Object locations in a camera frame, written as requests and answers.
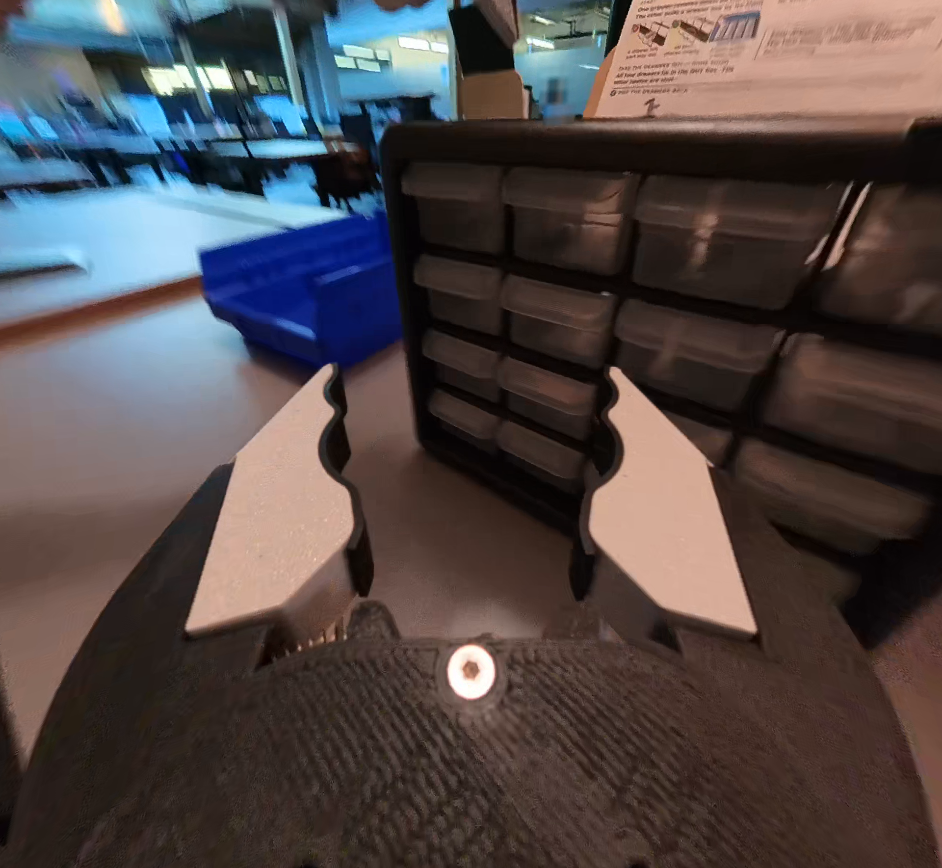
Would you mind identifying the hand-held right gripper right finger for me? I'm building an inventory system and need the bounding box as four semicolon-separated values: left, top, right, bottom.
570;365;760;642

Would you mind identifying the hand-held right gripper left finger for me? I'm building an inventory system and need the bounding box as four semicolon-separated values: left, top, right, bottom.
184;364;375;656

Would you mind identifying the black drawer cabinet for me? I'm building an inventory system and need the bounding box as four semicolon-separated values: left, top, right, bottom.
379;116;942;589

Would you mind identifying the black and tan box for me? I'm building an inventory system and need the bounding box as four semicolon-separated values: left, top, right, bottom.
449;7;531;122

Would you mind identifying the blue plastic bin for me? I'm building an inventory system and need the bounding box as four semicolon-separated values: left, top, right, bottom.
199;209;404;368

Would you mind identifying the set of clear plastic drawers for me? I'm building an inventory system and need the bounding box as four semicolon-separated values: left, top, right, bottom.
401;161;942;560

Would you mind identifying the white background table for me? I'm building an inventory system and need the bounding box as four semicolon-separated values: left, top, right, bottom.
0;187;354;324

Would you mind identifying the white instruction sheet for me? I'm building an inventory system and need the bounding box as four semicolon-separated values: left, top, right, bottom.
592;0;942;120

